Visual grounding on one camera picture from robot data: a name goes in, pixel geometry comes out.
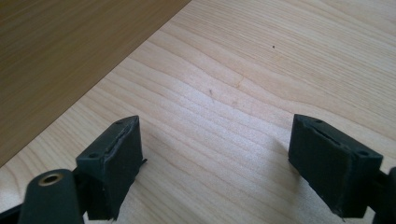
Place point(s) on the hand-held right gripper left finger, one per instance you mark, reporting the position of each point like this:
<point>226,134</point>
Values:
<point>115,168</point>

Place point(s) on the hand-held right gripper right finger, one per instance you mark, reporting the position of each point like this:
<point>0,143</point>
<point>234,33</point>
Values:
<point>330,168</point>

